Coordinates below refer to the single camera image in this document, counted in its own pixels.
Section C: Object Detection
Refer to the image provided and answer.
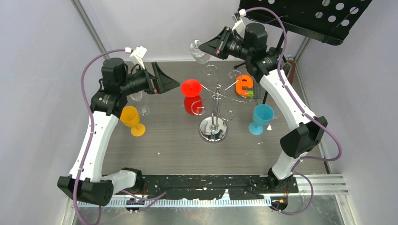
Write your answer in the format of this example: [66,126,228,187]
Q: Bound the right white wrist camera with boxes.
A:
[232,9,246,34]

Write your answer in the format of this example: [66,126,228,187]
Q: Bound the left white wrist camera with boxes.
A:
[129,46,147,69]

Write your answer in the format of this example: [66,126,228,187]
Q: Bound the chrome wine glass rack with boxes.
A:
[199,65,253,143]

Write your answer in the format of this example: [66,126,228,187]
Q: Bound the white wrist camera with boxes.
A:
[232,9,246,34]
[129,46,147,69]

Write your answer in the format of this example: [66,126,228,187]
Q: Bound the black music stand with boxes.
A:
[232,0,371,51]

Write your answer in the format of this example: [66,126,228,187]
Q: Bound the small clear glass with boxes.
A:
[189,39,211,64]

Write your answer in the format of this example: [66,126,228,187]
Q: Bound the red wine glass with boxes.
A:
[181,79,203,115]

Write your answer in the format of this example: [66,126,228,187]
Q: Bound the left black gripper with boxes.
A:
[120,61,179,96]

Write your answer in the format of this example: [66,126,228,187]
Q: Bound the clear champagne flute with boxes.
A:
[267,106,281,131]

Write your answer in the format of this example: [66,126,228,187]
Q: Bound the green lego brick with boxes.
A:
[246,90,254,98]

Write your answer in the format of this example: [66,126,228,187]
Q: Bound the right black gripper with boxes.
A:
[198,27,252,61]

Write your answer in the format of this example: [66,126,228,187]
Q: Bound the brown wooden metronome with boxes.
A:
[282,60,296,84]

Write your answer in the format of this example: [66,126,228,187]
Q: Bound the clear wine glass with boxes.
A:
[129,91,150,116]

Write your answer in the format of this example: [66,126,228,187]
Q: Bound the orange letter e toy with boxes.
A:
[235,75,254,97]

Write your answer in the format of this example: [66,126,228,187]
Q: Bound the grey lego baseplate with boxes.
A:
[253,82,262,99]

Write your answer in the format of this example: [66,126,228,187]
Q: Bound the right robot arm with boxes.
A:
[199,22,328,192]

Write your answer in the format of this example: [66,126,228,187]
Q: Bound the yellow wine glass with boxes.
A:
[120,106,146,137]

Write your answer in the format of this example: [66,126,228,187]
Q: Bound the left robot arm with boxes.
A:
[57,58,180,206]

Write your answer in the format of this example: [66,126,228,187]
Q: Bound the blue wine glass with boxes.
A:
[248,104,275,135]

